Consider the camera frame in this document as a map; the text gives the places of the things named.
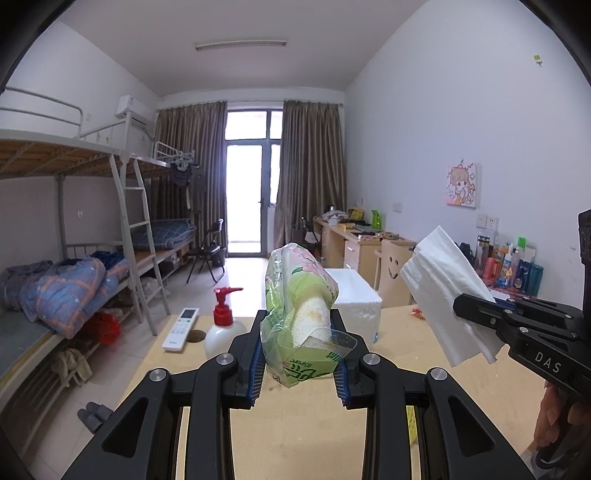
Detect blue checked bedding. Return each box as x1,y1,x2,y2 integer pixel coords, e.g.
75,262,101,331
130,219,197,250

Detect cartoon wall poster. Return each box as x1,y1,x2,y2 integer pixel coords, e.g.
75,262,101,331
444,159,481,208

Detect red plastic bag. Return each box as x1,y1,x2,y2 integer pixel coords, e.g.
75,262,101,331
85,311,122,344

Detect white lotion bottle red pump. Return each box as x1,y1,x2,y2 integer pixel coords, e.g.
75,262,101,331
204,287,247,358

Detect blue plaid quilt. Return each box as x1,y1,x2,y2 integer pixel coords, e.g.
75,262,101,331
0,258,131,337

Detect white air conditioner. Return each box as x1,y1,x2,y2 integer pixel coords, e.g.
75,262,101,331
115,95,153,124

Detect grey slippers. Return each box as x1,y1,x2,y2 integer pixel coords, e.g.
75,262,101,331
77,401,114,433

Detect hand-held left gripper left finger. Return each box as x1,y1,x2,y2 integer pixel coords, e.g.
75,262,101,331
62,310,269,480

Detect green tissue packet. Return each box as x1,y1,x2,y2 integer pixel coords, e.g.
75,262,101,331
259,242,358,388

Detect white remote control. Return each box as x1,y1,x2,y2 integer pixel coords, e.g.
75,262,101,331
161,307,200,352

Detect black folding chair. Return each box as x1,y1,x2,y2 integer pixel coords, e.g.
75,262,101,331
187,219,227,283

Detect patterned desk cloth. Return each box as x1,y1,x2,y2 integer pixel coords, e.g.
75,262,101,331
489,281,542,302

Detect dark hanging garment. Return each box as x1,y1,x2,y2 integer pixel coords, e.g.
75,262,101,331
168,162,194,188

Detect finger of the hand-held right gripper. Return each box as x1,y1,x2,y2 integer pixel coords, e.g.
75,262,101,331
494,296,591,325
452,293,528,345

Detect wooden desk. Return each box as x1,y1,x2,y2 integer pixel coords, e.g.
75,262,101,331
314,216,416,296

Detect white metal bunk bed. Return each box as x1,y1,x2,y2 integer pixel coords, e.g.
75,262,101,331
124,141,200,278
0,88,160,391

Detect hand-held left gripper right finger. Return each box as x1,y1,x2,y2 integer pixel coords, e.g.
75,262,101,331
330,309,539,480

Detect row of toiletry bottles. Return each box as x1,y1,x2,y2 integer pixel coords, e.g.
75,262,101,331
475,235,546,296

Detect beige cloth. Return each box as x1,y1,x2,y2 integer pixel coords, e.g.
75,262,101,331
51,348,93,386

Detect wooden chair with smiley face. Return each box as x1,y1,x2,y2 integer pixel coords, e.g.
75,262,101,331
374,239,416,309

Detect white metal bed ladder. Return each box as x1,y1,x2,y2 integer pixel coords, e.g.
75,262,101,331
109,154,171,335

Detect person's right hand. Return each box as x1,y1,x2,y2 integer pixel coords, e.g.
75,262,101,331
533,379,591,450

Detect brown curtain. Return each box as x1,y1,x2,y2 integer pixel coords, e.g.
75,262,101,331
276,99,347,252
154,102,228,259

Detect white paper tissues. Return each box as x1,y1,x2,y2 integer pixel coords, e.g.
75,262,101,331
399,225,506,368

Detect glass balcony door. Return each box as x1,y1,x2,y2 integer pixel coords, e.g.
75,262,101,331
225,110,283,257

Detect white foam box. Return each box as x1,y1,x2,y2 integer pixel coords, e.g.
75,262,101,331
325,268,383,344

